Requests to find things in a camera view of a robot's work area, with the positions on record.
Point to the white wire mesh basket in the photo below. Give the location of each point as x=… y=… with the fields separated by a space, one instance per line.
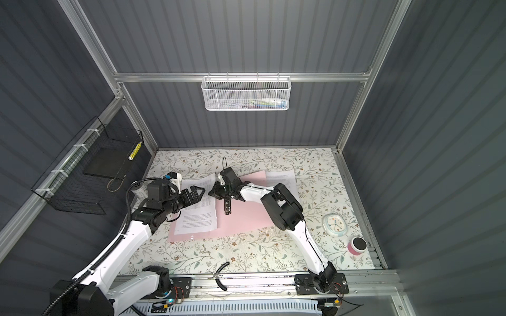
x=256 y=95

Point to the printed white paper sheet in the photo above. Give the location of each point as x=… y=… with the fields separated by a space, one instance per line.
x=200 y=217

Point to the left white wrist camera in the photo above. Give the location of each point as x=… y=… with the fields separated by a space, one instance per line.
x=175 y=179

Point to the stack of printed papers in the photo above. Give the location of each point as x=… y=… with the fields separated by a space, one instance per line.
x=285 y=177

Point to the black wire basket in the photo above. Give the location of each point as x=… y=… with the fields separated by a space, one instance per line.
x=91 y=177

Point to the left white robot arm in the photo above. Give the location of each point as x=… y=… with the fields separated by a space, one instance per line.
x=90 y=291

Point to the black notebook in basket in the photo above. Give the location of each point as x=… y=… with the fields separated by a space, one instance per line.
x=109 y=164

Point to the pink file folder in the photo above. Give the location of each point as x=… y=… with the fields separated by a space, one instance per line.
x=245 y=217

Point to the metal folder clip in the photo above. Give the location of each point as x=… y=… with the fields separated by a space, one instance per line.
x=227 y=206

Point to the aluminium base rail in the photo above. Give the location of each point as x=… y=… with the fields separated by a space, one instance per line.
x=257 y=286

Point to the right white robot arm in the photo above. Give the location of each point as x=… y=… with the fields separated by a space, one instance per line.
x=286 y=213

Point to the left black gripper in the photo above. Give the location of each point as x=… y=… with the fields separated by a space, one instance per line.
x=195 y=197

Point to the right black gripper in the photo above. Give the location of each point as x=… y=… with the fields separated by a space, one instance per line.
x=215 y=191

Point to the silver drink can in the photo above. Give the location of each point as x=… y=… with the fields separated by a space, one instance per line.
x=139 y=191

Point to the yellow marker pen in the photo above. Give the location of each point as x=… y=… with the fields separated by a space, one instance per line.
x=135 y=151

